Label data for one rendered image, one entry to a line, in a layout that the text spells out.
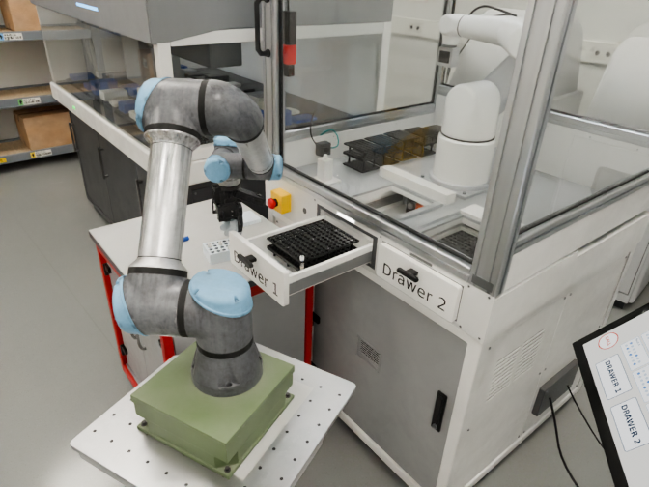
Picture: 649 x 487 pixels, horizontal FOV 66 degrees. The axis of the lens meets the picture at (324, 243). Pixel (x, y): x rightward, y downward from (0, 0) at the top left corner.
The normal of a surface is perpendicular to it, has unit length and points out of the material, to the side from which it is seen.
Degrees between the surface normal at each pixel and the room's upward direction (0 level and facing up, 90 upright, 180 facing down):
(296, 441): 0
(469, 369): 90
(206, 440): 89
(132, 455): 0
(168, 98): 52
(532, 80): 90
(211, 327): 89
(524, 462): 0
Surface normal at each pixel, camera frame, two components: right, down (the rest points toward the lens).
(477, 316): -0.78, 0.28
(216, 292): 0.16, -0.87
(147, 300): -0.01, -0.16
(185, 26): 0.62, 0.40
